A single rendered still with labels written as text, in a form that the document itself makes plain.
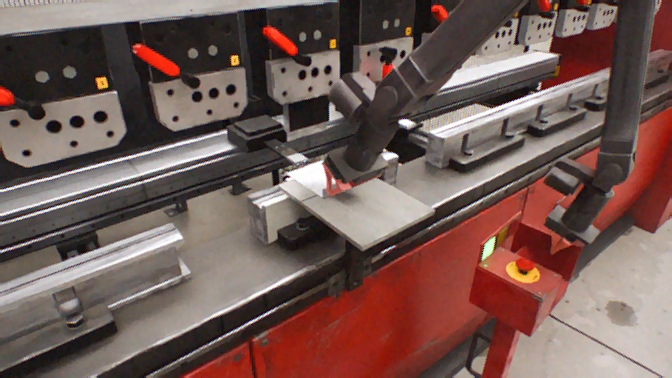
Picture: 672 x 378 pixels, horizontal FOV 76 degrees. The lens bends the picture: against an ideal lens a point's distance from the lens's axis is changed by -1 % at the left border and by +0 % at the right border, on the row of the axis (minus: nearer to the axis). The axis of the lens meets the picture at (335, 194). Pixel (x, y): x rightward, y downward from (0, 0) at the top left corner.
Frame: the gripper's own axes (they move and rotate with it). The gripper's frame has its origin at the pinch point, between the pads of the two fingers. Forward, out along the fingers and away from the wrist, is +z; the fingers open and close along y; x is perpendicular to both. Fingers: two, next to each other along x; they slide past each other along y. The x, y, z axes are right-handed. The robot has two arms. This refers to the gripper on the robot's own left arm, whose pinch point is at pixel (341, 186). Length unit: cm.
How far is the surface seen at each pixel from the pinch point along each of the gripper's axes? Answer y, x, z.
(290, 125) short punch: 3.4, -15.3, -2.2
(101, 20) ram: 33.7, -24.5, -22.8
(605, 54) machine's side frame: -217, -29, 28
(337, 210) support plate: 4.1, 4.3, -0.4
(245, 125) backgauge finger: 0.9, -32.0, 17.2
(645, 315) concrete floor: -148, 81, 67
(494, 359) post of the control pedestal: -37, 48, 37
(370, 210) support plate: -0.7, 7.6, -2.4
